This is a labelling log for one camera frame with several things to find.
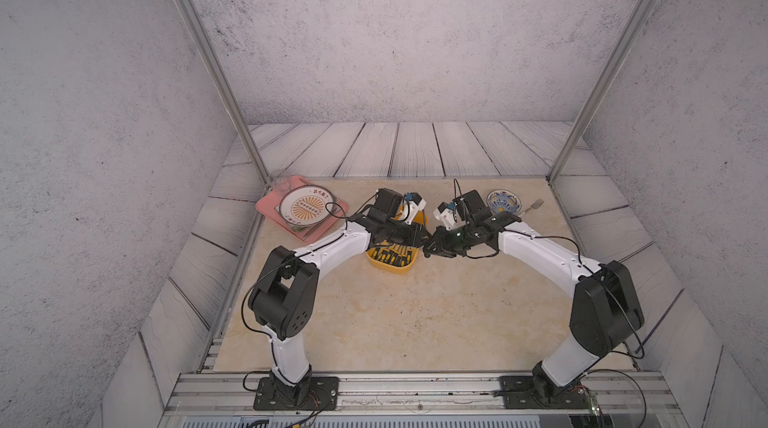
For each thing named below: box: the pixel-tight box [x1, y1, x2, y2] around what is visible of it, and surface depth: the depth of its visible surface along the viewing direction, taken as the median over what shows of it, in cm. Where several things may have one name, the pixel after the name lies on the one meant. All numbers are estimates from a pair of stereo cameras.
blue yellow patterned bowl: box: [486, 189, 522, 214], surface depth 113 cm
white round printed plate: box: [279, 184, 334, 226], surface depth 113 cm
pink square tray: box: [255, 175, 309, 243], surface depth 113 cm
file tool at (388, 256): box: [382, 249, 397, 264], surface depth 98 cm
